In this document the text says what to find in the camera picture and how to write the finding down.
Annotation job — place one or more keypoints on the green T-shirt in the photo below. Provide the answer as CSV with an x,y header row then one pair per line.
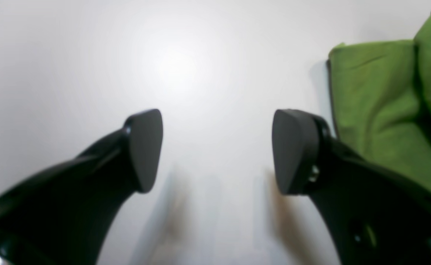
x,y
381,102

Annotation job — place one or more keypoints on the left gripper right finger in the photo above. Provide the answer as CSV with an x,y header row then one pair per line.
x,y
374,216

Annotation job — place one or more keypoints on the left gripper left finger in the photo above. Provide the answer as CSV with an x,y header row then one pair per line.
x,y
61,215

